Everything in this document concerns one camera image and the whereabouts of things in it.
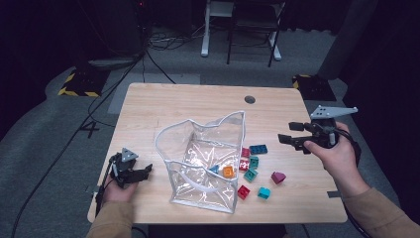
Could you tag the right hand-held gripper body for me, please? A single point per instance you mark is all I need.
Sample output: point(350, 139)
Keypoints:
point(322, 132)

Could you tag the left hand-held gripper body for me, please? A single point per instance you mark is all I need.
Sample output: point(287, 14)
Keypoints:
point(124, 168)

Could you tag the magenta sloped toy brick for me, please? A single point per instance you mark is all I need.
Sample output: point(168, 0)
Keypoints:
point(278, 178)

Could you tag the teal toy brick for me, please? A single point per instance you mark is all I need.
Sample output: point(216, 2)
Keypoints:
point(251, 175)
point(253, 162)

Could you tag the clear plastic bag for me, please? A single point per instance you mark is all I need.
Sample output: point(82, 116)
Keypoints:
point(185, 186)

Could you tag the cyan toy brick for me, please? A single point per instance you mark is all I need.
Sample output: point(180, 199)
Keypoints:
point(263, 193)

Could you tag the orange toy brick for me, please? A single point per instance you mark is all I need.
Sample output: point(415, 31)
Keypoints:
point(228, 172)

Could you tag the small blue toy brick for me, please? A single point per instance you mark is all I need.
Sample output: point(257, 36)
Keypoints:
point(214, 169)

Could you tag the plain red toy brick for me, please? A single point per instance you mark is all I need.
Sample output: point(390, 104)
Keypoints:
point(243, 192)

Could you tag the person's left hand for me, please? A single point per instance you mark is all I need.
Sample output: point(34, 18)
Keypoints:
point(119, 195)

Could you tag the person's right hand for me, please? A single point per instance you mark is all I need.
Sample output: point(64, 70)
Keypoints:
point(340, 165)

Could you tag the striped floor plate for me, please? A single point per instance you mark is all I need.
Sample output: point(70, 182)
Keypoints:
point(82, 82)
point(313, 87)

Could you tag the black tape strip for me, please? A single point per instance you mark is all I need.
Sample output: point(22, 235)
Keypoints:
point(333, 194)

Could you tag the grey curtain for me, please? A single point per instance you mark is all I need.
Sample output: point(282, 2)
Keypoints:
point(346, 39)

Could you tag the black chair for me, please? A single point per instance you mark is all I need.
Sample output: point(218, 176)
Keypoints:
point(252, 22)

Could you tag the dark equipment stand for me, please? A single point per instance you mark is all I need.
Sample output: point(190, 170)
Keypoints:
point(112, 33)

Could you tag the white desk frame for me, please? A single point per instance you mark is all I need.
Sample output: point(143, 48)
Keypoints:
point(206, 33)

